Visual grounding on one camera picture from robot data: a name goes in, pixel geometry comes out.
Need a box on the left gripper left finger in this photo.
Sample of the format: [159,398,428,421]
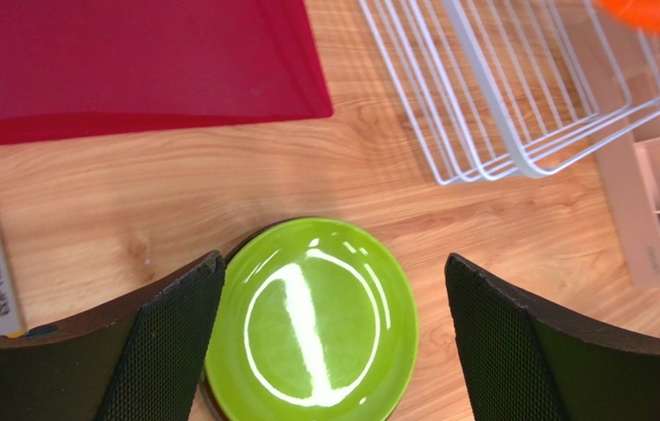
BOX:
[0,251,226,420]

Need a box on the green plate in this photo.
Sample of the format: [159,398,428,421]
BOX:
[212,217,420,420]

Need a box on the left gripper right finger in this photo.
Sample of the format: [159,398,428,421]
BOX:
[444,253,660,420]

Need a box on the red floral plate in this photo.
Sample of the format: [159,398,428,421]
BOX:
[200,217,301,420]

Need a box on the red folder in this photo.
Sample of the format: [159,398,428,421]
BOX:
[0,1,334,145]

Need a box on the white wire dish rack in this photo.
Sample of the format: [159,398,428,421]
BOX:
[361,1,660,185]

